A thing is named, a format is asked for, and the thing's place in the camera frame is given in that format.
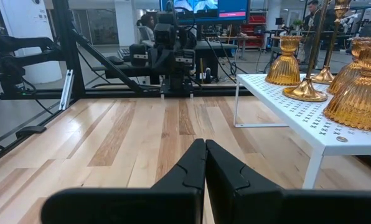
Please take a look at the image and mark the black equipment with green light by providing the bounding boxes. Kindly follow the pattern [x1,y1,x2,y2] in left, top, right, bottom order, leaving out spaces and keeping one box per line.
[0,26,63,100]

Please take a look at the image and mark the silver metal bracket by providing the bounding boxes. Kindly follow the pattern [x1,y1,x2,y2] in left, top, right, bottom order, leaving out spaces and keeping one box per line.
[59,69,75,111]

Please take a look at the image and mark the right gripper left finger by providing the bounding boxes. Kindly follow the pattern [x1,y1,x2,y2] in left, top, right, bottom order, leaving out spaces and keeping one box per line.
[41,138,207,224]

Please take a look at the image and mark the computer monitor with blue screen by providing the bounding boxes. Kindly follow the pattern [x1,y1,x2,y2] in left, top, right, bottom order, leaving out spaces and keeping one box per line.
[159,0,251,26]

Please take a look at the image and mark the standing person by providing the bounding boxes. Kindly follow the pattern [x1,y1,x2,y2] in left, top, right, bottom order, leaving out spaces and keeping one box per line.
[300,0,322,65]

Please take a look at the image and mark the red tool cabinet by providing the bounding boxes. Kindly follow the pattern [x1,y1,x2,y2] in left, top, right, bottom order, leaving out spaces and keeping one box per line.
[240,14,269,49]

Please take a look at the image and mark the short brass candlestick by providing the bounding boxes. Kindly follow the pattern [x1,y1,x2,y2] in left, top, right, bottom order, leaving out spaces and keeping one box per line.
[311,0,353,85]

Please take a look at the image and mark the seated person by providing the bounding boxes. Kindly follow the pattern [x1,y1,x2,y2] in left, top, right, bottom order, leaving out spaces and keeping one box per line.
[136,14,157,47]

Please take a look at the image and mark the white perforated metal shelf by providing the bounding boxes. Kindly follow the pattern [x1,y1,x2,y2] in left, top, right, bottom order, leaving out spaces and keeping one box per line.
[233,73,371,190]

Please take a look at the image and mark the black table clip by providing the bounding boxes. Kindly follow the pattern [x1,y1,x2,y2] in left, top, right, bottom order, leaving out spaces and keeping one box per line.
[15,125,47,140]

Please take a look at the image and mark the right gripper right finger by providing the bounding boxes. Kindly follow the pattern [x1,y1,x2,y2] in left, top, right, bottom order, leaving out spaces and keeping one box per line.
[205,139,371,224]

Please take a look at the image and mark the black keyboard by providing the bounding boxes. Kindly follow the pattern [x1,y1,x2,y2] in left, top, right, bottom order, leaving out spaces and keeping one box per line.
[116,46,132,62]

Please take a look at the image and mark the medium brass candlestick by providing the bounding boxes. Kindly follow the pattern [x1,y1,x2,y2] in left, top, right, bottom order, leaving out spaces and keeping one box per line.
[282,0,331,103]

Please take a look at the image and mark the black computer mouse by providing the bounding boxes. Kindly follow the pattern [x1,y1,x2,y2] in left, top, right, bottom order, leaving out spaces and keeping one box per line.
[106,55,125,65]

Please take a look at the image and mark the amber glass candle holder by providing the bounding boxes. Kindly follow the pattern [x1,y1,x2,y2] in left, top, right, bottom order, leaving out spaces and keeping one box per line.
[265,35,303,87]
[323,37,371,131]
[327,37,365,96]

